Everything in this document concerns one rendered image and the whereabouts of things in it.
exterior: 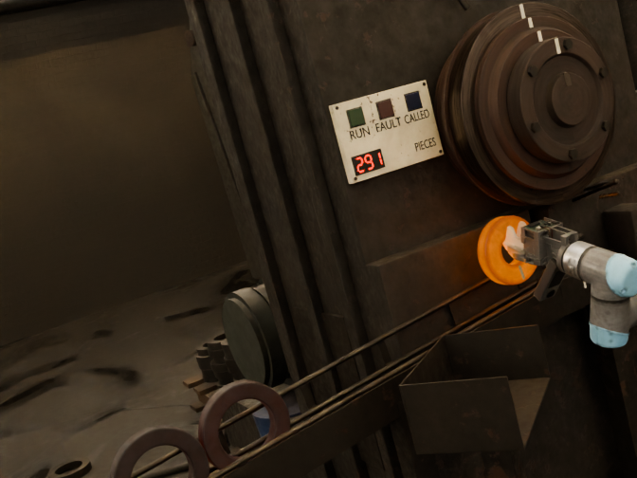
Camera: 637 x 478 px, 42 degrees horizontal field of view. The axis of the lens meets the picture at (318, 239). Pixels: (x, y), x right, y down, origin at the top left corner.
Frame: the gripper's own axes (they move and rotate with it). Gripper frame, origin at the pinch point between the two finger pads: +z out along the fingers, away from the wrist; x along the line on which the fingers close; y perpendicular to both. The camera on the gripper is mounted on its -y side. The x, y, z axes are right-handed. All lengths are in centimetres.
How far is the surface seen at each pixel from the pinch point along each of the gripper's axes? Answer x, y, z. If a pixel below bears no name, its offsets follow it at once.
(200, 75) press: -129, -37, 492
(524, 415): 28.2, -16.3, -34.0
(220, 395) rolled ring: 73, -8, 1
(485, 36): -8.3, 43.9, 12.3
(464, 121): 2.9, 27.6, 8.0
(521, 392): 22.0, -17.4, -26.7
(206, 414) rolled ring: 77, -11, 1
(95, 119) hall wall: -69, -76, 611
